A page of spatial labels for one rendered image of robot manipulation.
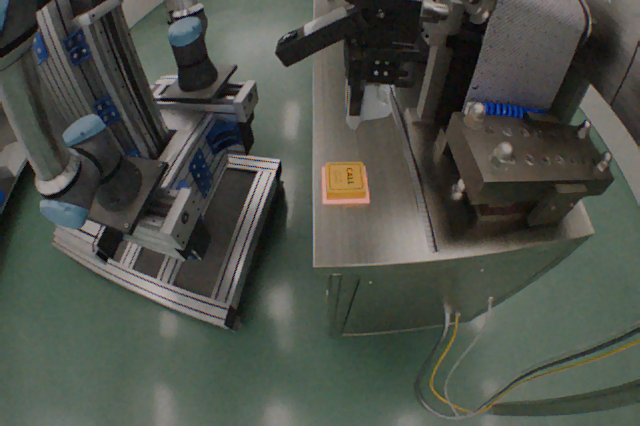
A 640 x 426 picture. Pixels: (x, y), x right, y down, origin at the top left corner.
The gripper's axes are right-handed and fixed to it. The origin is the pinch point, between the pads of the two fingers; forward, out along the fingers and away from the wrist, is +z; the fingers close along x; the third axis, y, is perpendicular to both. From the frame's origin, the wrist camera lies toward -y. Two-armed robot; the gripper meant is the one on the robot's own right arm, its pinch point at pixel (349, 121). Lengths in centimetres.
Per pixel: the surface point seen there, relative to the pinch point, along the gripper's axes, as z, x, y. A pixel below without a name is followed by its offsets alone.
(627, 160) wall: 86, 77, 289
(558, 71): -8.8, 9.7, 44.8
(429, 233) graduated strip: 15.1, -11.0, 14.1
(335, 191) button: 12.7, -3.3, -1.9
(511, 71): -6.1, 9.7, 32.0
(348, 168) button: 12.7, 1.8, 0.7
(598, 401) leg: 35, -63, 72
